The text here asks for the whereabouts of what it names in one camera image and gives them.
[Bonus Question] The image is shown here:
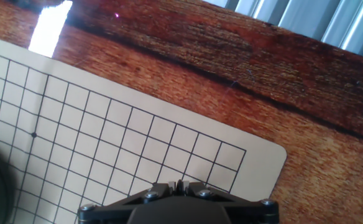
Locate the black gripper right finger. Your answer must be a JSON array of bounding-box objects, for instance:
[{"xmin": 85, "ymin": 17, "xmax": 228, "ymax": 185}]
[{"xmin": 181, "ymin": 181, "xmax": 279, "ymax": 224}]

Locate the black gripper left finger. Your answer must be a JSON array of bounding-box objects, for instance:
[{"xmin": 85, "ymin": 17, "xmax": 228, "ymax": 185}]
[{"xmin": 77, "ymin": 181, "xmax": 178, "ymax": 224}]

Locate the beige go board mat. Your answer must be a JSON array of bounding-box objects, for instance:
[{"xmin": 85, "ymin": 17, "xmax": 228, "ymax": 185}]
[{"xmin": 0, "ymin": 33, "xmax": 288, "ymax": 224}]

